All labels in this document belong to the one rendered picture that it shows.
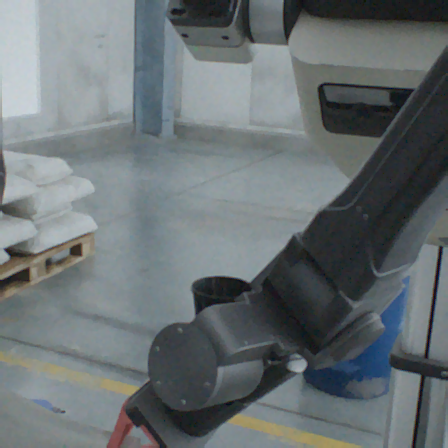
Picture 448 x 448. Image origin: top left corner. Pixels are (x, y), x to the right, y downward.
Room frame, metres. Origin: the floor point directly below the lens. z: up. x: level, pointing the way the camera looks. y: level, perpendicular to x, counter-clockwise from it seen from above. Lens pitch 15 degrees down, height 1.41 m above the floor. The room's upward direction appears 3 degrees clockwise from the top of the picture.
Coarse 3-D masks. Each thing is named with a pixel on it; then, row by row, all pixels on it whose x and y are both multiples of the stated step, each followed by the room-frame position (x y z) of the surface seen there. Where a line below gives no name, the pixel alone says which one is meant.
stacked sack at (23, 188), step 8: (8, 176) 3.67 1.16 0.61; (16, 176) 3.71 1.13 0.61; (8, 184) 3.52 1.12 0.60; (16, 184) 3.57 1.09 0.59; (24, 184) 3.62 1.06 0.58; (32, 184) 3.67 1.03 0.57; (8, 192) 3.48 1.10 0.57; (16, 192) 3.54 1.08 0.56; (24, 192) 3.60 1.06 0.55; (32, 192) 3.66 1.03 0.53; (8, 200) 3.49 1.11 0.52; (16, 200) 3.57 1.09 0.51
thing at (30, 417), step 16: (0, 400) 0.58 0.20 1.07; (16, 400) 0.59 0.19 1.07; (0, 416) 0.58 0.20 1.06; (16, 416) 0.57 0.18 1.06; (32, 416) 0.56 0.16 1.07; (48, 416) 0.55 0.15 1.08; (64, 416) 0.55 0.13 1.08; (0, 432) 0.58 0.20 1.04; (16, 432) 0.57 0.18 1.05; (32, 432) 0.56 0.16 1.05; (48, 432) 0.55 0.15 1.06; (64, 432) 0.55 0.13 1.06; (80, 432) 0.54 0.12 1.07; (96, 432) 0.53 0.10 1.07; (112, 432) 0.53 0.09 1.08
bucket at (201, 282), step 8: (200, 280) 3.19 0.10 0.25; (208, 280) 3.22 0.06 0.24; (216, 280) 3.23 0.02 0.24; (224, 280) 3.24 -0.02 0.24; (232, 280) 3.23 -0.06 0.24; (240, 280) 3.21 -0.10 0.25; (192, 288) 3.05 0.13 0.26; (200, 288) 3.18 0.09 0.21; (208, 288) 3.21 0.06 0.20; (216, 288) 3.23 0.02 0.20; (224, 288) 3.23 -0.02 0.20; (232, 288) 3.22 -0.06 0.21; (240, 288) 3.20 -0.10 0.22; (248, 288) 3.15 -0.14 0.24; (200, 296) 2.99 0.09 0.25; (208, 296) 2.96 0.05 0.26; (216, 296) 3.22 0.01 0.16; (224, 296) 3.22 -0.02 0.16; (232, 296) 3.21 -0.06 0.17; (200, 304) 3.00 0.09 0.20; (208, 304) 2.98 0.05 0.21; (216, 304) 2.96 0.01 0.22
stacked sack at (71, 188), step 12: (60, 180) 4.14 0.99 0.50; (72, 180) 4.18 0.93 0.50; (84, 180) 4.24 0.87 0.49; (48, 192) 3.87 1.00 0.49; (60, 192) 3.94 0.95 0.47; (72, 192) 4.05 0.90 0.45; (84, 192) 4.16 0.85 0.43; (12, 204) 3.76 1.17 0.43; (24, 204) 3.75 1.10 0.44; (36, 204) 3.74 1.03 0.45; (48, 204) 3.81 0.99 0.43; (60, 204) 3.95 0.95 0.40
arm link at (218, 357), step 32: (256, 288) 0.49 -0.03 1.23; (192, 320) 0.42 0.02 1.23; (224, 320) 0.41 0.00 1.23; (256, 320) 0.44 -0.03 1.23; (288, 320) 0.47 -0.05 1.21; (160, 352) 0.42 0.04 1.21; (192, 352) 0.41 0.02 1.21; (224, 352) 0.40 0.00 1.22; (256, 352) 0.42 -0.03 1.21; (288, 352) 0.44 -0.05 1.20; (320, 352) 0.44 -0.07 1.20; (352, 352) 0.44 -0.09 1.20; (160, 384) 0.41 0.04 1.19; (192, 384) 0.40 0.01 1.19; (224, 384) 0.40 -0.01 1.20; (256, 384) 0.44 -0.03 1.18
